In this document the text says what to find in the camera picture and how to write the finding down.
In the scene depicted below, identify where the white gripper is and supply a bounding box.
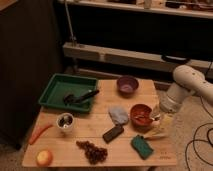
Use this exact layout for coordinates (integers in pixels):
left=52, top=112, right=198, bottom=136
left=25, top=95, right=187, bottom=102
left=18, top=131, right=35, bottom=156
left=143, top=105, right=173, bottom=140

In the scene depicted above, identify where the yellow banana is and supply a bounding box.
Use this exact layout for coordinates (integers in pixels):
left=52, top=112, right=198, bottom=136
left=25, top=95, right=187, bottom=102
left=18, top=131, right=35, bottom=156
left=149, top=122, right=169, bottom=135

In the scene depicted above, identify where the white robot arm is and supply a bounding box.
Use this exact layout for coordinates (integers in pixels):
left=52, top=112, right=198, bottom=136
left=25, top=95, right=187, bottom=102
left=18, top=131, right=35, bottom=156
left=143, top=65, right=213, bottom=139

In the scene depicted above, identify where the red bowl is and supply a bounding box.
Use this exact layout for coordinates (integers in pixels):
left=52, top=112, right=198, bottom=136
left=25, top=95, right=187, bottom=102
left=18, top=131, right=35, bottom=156
left=130, top=104, right=153, bottom=127

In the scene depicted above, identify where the purple bowl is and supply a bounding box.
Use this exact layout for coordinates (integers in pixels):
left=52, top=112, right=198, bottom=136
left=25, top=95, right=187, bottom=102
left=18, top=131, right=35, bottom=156
left=116, top=75, right=139, bottom=94

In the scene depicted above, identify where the green sponge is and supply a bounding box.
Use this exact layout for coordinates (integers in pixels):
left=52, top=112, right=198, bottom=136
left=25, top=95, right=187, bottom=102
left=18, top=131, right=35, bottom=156
left=131, top=135, right=153, bottom=160

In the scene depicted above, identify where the wooden folding table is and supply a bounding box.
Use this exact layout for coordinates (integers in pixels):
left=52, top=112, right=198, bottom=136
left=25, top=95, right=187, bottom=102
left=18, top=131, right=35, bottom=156
left=22, top=80, right=177, bottom=167

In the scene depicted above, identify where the grey blue cloth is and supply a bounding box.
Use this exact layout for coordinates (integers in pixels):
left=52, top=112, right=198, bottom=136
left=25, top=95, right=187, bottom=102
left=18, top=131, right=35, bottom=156
left=108, top=106, right=129, bottom=125

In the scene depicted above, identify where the dark brown rectangular block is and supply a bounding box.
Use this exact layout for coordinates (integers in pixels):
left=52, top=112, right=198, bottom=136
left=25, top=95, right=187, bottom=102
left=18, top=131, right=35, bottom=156
left=103, top=125, right=124, bottom=143

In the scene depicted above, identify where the bunch of dark grapes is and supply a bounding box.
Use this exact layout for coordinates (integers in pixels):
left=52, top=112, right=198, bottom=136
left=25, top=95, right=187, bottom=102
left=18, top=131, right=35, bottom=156
left=76, top=141, right=108, bottom=164

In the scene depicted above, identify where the white shelf unit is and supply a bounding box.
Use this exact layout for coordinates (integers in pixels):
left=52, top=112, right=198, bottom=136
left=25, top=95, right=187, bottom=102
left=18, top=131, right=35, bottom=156
left=56, top=0, right=213, bottom=82

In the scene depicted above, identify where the white cup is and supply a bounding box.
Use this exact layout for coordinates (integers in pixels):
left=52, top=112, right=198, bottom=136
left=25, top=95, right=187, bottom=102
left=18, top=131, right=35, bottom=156
left=56, top=113, right=74, bottom=133

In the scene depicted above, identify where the green plastic tray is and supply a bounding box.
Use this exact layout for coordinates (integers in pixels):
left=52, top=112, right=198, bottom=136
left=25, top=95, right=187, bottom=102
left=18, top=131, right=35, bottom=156
left=38, top=73, right=98, bottom=113

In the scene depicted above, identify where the red yellow apple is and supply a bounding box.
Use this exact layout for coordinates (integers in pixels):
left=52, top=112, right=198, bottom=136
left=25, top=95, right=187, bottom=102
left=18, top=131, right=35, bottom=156
left=36, top=150, right=53, bottom=167

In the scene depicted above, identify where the orange carrot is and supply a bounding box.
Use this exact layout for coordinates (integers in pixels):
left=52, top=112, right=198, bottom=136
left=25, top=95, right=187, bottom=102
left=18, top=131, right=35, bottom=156
left=28, top=124, right=52, bottom=145

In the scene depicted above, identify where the dark cabinet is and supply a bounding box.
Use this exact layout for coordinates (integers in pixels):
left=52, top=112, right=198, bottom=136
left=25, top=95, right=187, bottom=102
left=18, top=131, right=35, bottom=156
left=0, top=0, right=62, bottom=149

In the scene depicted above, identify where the black cable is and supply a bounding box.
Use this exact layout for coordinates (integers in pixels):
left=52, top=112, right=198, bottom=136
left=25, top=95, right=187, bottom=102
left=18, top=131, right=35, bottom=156
left=184, top=59, right=213, bottom=171

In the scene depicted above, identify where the black handle on shelf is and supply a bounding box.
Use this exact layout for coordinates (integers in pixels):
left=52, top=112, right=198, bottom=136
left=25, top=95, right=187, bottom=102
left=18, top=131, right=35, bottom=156
left=161, top=55, right=190, bottom=65

